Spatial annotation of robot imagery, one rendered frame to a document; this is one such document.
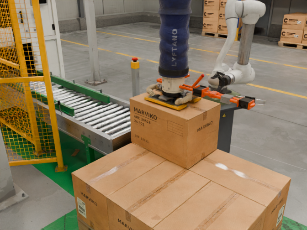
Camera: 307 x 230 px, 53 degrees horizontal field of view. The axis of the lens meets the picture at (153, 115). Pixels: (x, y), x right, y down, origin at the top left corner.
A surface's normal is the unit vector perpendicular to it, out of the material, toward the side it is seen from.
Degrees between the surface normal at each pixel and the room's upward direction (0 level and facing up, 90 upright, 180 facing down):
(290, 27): 91
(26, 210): 0
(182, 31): 76
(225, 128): 90
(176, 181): 0
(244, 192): 0
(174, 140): 90
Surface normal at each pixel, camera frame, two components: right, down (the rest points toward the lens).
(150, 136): -0.69, 0.30
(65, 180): 0.00, -0.91
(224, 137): 0.43, 0.36
